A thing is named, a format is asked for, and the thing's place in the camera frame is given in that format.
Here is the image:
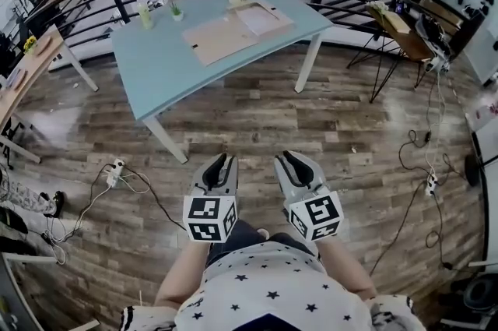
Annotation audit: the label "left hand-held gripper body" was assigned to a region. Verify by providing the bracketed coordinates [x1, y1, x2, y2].
[182, 183, 240, 244]

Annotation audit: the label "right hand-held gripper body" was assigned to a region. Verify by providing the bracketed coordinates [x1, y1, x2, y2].
[280, 181, 345, 243]

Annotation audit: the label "beige cardboard sheet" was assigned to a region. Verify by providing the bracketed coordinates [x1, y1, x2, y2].
[181, 0, 296, 68]

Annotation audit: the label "clear plastic bag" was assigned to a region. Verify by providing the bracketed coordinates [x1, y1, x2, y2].
[235, 5, 281, 37]

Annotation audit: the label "person's right forearm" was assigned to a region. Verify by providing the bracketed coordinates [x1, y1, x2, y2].
[317, 239, 377, 301]

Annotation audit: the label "person's left forearm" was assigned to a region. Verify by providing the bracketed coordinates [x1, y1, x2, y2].
[154, 239, 211, 309]

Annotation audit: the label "person's dark trousers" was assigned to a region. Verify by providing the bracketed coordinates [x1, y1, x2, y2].
[205, 219, 316, 268]

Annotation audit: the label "white star print shirt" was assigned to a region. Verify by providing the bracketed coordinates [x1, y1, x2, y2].
[120, 241, 416, 331]

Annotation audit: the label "light blue table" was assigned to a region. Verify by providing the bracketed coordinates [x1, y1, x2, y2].
[111, 0, 335, 165]

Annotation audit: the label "black round stand base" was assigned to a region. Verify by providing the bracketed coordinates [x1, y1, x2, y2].
[465, 153, 483, 188]

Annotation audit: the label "wooden side table hairpin legs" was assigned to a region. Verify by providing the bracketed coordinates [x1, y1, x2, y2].
[348, 2, 435, 104]

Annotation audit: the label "beige box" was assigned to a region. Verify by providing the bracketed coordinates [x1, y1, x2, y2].
[383, 13, 412, 35]

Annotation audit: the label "pale green drink bottle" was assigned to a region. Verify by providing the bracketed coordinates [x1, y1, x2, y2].
[136, 0, 153, 30]

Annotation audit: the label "light wooden desk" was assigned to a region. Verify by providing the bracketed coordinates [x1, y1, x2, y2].
[0, 25, 98, 163]

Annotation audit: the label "black floor cable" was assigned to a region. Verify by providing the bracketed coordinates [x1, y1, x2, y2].
[79, 165, 188, 233]
[398, 129, 468, 276]

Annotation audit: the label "white floor cable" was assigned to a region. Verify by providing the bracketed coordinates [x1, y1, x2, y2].
[424, 71, 447, 177]

